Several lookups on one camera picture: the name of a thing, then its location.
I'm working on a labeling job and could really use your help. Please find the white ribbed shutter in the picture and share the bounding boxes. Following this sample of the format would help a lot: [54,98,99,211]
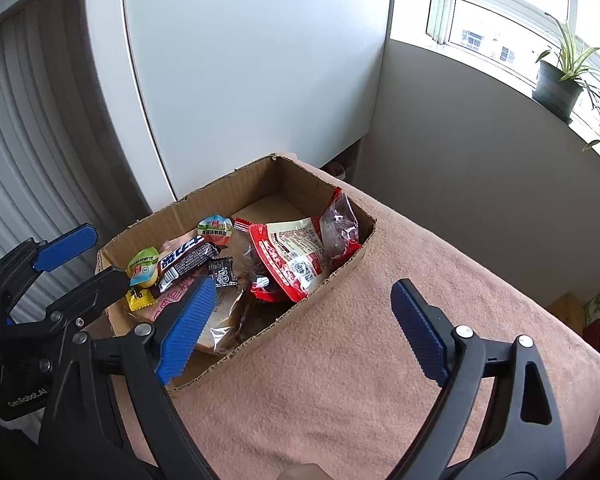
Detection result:
[0,0,153,311]

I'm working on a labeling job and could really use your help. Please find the red and white snack pouch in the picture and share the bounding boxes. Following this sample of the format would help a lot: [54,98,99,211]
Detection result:
[235,216,331,303]

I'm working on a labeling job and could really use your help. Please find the yellow and dark candy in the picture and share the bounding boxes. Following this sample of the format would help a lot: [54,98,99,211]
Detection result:
[125,285,158,312]

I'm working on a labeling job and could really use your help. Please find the potted spider plant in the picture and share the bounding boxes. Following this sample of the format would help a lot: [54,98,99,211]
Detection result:
[531,12,600,181]

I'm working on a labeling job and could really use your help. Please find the white cabinet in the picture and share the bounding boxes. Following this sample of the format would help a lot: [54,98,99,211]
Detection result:
[82,0,393,203]

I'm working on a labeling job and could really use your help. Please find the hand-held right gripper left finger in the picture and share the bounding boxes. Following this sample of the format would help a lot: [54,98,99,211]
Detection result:
[37,276,218,480]

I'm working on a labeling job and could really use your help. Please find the sliced bread packet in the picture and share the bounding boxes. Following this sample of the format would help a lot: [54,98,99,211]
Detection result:
[140,267,253,356]

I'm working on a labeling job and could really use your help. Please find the cardboard box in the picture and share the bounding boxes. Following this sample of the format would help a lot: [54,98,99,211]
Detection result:
[95,154,377,392]

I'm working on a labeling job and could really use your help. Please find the large brown chocolate bar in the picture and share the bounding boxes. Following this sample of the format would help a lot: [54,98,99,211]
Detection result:
[157,235,216,293]

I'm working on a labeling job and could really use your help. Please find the orange and green jelly cup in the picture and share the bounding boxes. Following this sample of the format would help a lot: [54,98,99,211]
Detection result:
[196,214,233,247]

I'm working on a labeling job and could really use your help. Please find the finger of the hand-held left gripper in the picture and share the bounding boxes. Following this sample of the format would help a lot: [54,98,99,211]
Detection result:
[42,266,131,331]
[0,223,99,311]

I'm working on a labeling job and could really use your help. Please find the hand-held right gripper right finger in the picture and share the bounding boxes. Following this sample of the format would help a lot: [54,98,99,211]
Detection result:
[391,278,568,480]

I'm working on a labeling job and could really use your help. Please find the dark red snack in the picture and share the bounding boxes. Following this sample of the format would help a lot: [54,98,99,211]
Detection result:
[319,187,363,261]

